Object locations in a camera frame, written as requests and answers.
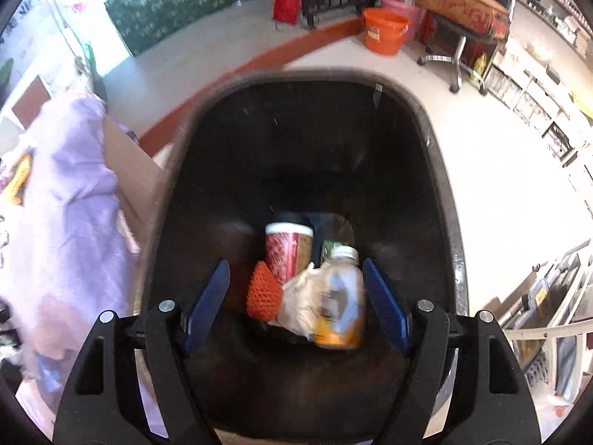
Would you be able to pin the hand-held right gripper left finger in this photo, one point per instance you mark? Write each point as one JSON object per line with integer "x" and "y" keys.
{"x": 206, "y": 306}

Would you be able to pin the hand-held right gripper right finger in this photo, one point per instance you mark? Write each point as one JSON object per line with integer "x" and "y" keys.
{"x": 387, "y": 306}

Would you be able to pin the plastic juice bottle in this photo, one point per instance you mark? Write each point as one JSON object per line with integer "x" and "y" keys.
{"x": 338, "y": 296}

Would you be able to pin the orange foam fruit net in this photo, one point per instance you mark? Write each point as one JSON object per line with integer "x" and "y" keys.
{"x": 264, "y": 294}

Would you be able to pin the white paper wrapper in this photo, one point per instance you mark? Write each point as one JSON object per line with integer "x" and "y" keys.
{"x": 299, "y": 301}

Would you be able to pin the red patterned drink cup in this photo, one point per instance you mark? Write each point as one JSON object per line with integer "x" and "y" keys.
{"x": 282, "y": 250}

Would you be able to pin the black trash bin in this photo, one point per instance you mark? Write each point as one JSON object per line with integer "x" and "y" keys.
{"x": 301, "y": 148}

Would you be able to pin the white plastic chair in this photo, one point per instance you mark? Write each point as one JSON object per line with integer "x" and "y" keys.
{"x": 556, "y": 324}

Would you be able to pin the purple floral cloth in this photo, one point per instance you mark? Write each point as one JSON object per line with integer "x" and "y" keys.
{"x": 69, "y": 194}

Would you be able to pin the white basket shelf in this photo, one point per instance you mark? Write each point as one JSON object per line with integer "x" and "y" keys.
{"x": 532, "y": 102}

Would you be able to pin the swivel stool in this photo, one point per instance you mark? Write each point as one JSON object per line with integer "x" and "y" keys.
{"x": 456, "y": 55}

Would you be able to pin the small yellow bottle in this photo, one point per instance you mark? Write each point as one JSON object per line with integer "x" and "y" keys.
{"x": 482, "y": 64}

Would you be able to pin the orange cushion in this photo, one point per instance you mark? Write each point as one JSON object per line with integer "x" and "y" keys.
{"x": 30, "y": 102}

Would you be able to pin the orange bucket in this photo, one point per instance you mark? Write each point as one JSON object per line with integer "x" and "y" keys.
{"x": 384, "y": 32}

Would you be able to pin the pink basin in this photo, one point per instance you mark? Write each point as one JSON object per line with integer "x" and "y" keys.
{"x": 407, "y": 11}

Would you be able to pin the brown patterned cushion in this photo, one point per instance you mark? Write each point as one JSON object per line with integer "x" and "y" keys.
{"x": 458, "y": 4}

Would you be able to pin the red bag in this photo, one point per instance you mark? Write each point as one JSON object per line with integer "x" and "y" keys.
{"x": 287, "y": 2}

